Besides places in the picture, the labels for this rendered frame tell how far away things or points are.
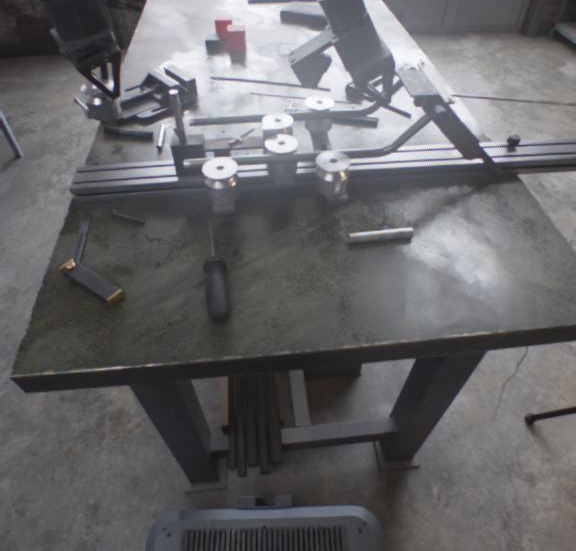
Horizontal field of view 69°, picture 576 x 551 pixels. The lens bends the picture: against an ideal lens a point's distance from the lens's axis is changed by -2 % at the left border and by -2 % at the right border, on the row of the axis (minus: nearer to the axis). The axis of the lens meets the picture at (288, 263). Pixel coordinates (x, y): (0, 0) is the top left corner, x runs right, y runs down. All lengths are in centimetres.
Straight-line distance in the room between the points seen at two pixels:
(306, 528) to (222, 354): 64
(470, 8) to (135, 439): 386
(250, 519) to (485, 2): 398
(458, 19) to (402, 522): 371
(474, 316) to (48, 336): 54
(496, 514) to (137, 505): 101
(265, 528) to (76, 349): 66
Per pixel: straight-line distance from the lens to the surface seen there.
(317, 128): 78
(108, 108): 76
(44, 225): 225
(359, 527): 109
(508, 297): 64
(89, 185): 75
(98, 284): 61
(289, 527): 108
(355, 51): 69
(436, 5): 409
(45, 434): 160
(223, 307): 53
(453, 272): 64
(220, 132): 79
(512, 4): 438
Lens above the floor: 133
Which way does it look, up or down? 48 degrees down
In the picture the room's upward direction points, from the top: straight up
